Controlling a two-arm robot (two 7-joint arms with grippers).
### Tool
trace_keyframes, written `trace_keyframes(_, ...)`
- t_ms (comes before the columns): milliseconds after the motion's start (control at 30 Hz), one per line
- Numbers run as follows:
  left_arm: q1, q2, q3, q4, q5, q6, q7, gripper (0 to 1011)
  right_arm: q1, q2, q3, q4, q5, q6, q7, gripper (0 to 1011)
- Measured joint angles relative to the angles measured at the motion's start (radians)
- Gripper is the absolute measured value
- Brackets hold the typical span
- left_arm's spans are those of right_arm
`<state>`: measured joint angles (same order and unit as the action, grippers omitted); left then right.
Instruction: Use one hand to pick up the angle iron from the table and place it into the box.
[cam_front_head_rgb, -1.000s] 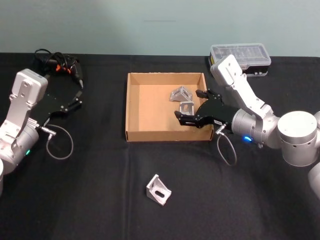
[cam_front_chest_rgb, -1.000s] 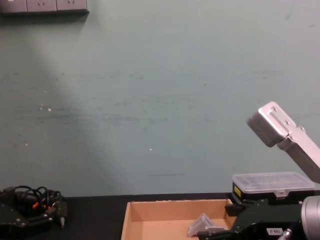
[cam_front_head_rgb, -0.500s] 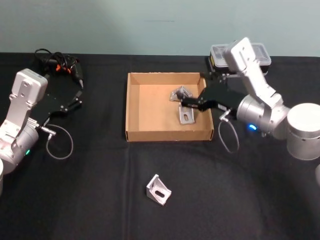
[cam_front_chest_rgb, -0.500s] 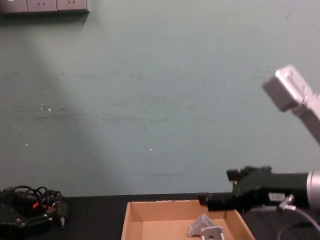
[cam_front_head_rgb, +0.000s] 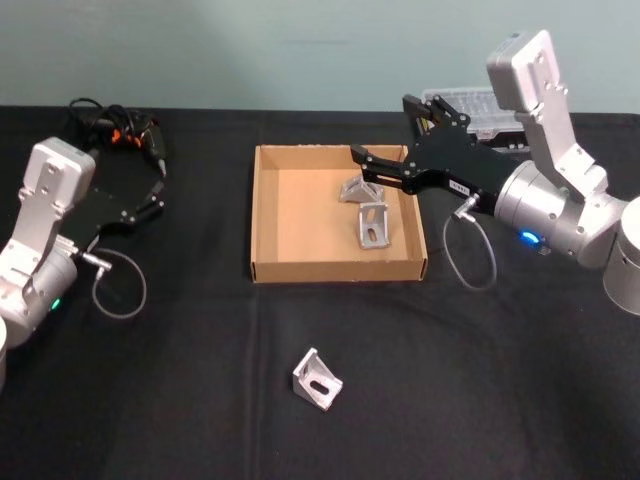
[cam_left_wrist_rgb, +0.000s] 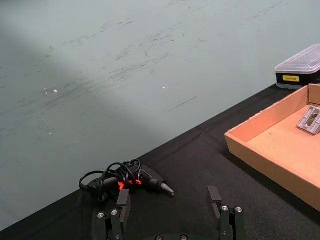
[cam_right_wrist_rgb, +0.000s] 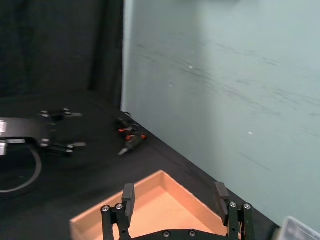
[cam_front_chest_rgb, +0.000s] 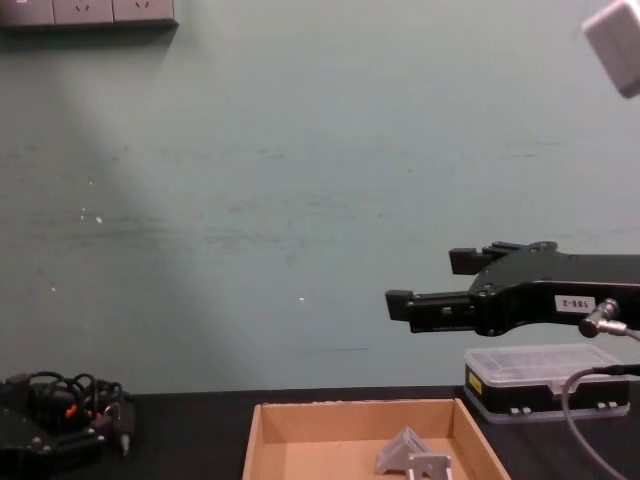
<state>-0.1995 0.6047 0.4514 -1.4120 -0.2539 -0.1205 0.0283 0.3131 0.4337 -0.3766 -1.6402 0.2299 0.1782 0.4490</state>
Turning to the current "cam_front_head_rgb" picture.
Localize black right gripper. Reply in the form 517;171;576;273
350;92;523;218

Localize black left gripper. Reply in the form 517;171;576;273
55;168;168;252

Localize clear plastic case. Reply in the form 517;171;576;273
419;86;532;155

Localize shallow brown cardboard tray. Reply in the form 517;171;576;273
249;143;430;285

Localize black table cloth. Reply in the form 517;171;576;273
0;103;640;480

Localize black corded tool orange parts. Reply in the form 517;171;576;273
66;96;172;177

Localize silver metal corner bracket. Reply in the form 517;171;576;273
339;174;387;206
355;199;393;251
291;346;345;413

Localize thin left gripper cable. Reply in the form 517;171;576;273
81;247;148;320

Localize thin gripper cable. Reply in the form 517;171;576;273
443;194;499;291
81;247;148;320

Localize thin right gripper cable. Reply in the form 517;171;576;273
443;194;499;291

